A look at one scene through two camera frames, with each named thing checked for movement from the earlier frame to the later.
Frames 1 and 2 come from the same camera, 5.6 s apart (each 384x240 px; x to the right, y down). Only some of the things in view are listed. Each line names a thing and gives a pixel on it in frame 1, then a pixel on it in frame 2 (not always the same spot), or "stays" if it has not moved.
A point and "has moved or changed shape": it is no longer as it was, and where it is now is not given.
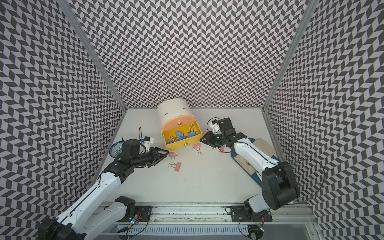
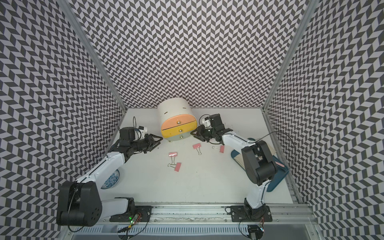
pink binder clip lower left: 177,167 stays
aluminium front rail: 218,214 stays
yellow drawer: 182,137 has moved or changed shape
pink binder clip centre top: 197,147 stays
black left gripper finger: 158,160 to 152,146
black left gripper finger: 162,155 to 153,135
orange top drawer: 178,120 stays
